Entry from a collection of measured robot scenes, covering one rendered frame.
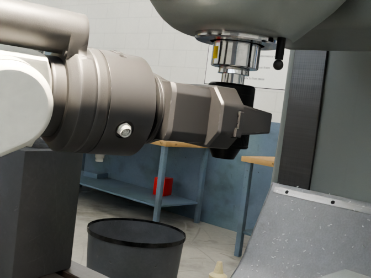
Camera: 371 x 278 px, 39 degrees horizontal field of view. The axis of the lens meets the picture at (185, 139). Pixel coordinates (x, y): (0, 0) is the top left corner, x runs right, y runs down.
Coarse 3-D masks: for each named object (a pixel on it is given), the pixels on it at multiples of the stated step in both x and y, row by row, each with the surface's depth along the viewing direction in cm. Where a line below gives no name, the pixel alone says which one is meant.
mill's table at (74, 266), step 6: (72, 264) 84; (78, 264) 85; (66, 270) 81; (72, 270) 82; (78, 270) 82; (84, 270) 82; (90, 270) 82; (42, 276) 77; (48, 276) 78; (54, 276) 78; (60, 276) 78; (66, 276) 81; (72, 276) 80; (78, 276) 79; (84, 276) 79; (90, 276) 80; (96, 276) 80; (102, 276) 80
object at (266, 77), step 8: (208, 48) 594; (208, 56) 594; (264, 56) 545; (272, 56) 539; (288, 56) 527; (208, 64) 593; (264, 64) 545; (272, 64) 539; (208, 72) 593; (216, 72) 585; (256, 72) 551; (264, 72) 544; (272, 72) 538; (280, 72) 532; (208, 80) 593; (216, 80) 585; (248, 80) 557; (256, 80) 551; (264, 80) 544; (272, 80) 538; (280, 80) 532; (264, 88) 544; (272, 88) 538; (280, 88) 531
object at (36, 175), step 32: (0, 160) 73; (32, 160) 72; (64, 160) 78; (0, 192) 73; (32, 192) 73; (64, 192) 78; (0, 224) 73; (32, 224) 74; (64, 224) 79; (0, 256) 73; (32, 256) 75; (64, 256) 80
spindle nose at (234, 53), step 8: (216, 40) 51; (224, 40) 51; (232, 40) 50; (240, 40) 50; (224, 48) 51; (232, 48) 50; (240, 48) 50; (248, 48) 50; (256, 48) 51; (224, 56) 50; (232, 56) 50; (240, 56) 50; (248, 56) 50; (256, 56) 51; (216, 64) 51; (224, 64) 51; (232, 64) 50; (240, 64) 50; (248, 64) 50; (256, 64) 51
